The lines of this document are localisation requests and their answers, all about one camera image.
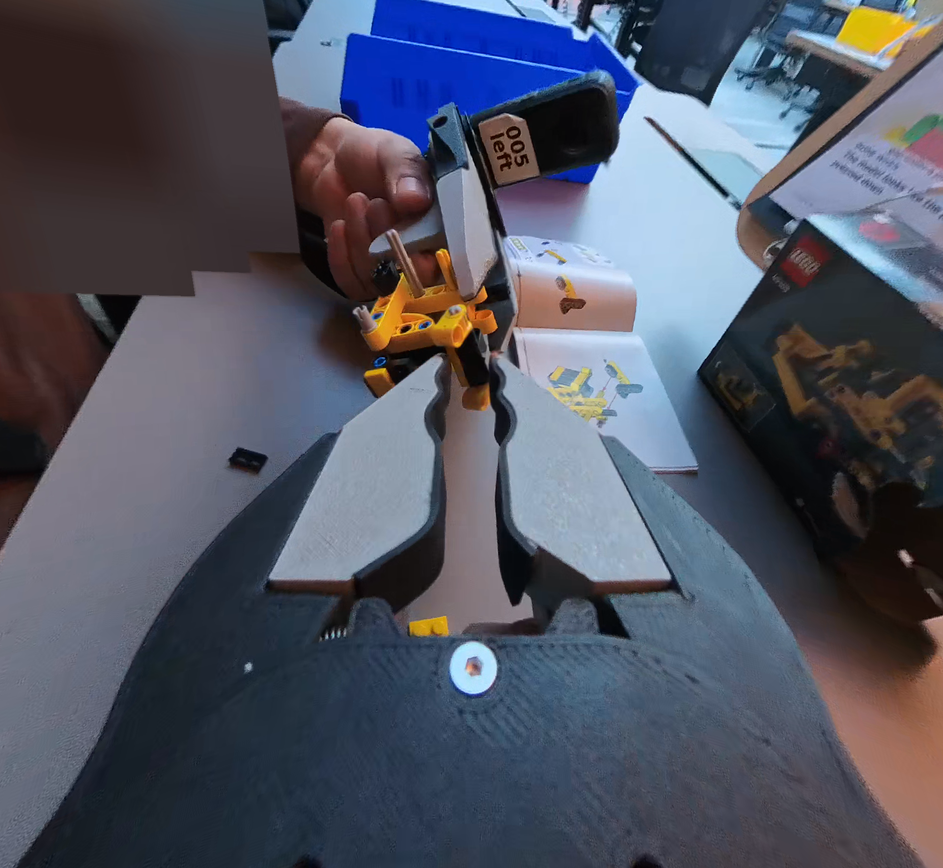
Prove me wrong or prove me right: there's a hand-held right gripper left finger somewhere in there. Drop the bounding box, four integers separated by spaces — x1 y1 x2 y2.
267 354 452 610

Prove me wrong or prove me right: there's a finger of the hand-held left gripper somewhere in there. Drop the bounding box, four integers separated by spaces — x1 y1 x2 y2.
367 207 445 259
435 163 505 299

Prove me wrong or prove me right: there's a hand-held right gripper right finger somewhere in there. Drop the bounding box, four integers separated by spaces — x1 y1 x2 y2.
491 358 674 609

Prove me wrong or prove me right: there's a yellow lego vehicle model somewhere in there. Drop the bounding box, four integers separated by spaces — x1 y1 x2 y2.
352 230 500 412

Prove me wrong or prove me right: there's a lego instruction booklet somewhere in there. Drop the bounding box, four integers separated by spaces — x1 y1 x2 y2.
504 236 699 475

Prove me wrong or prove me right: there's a dark lego set box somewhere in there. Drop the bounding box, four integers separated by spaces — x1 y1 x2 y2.
698 216 943 624

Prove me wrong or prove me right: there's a person's left hand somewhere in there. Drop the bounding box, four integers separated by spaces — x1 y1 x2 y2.
291 116 437 302

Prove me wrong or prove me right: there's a blue plastic bin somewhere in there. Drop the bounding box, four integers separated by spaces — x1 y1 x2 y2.
340 34 640 185
370 0 590 51

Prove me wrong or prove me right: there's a round wooden display board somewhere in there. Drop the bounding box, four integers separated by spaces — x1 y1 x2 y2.
737 21 943 272

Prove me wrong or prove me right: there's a black mesh office chair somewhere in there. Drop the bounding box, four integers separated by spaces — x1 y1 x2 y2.
737 0 844 91

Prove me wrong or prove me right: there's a wooden background desk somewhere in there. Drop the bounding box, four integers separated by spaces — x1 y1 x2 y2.
784 28 915 110

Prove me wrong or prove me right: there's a printed instruction sheet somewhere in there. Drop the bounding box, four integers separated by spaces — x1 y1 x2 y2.
770 65 943 221

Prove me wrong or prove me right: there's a yellow storage bin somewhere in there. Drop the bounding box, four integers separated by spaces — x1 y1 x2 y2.
836 4 922 58

